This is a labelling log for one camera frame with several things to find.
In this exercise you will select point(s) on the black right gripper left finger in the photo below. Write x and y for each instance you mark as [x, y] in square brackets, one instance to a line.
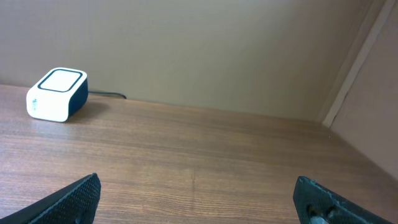
[73, 204]

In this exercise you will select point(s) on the white barcode scanner box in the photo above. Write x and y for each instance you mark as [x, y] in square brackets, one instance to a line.
[58, 95]

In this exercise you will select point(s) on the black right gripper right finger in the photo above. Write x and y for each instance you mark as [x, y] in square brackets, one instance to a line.
[315, 203]

